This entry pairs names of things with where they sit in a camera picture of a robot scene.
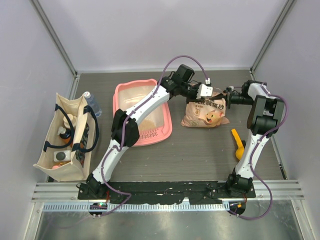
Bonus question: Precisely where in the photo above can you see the beige wooden item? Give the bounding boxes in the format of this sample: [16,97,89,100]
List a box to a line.
[63,113,78,129]

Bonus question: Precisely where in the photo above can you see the pink litter box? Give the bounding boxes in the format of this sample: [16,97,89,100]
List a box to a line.
[112,79,173,147]

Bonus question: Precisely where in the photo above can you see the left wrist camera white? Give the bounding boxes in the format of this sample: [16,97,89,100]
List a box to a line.
[196,78,213,99]

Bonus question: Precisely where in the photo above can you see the white bottle grey cap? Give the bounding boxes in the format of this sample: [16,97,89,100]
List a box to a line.
[53,150,71,163]

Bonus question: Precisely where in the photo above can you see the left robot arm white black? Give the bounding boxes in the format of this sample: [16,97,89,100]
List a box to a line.
[83,64,200,200]

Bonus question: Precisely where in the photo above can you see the yellow plastic scoop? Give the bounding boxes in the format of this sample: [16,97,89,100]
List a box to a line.
[231,128,246,161]

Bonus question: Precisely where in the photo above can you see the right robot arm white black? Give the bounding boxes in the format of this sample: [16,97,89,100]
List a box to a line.
[224,80,285,198]

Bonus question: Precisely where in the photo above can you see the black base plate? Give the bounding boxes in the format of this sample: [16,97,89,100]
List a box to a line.
[76,181,256,205]

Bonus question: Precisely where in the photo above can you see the pink cat litter bag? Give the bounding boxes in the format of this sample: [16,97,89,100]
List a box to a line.
[180,88,230,128]

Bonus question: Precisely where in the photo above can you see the dark bottle white pump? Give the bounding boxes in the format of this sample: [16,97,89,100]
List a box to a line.
[57,126,72,141]

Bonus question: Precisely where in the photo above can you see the tan litter pile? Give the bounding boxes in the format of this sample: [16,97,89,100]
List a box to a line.
[138,119,157,132]

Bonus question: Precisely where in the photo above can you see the clear plastic water bottle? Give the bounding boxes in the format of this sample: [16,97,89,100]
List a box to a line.
[83,91,102,117]

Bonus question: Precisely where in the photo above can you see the aluminium rail frame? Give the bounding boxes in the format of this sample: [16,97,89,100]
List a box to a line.
[31,180,304,212]

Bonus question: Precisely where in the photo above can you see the beige canvas tote bag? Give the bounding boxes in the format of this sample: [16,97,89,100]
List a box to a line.
[33,94,100,182]

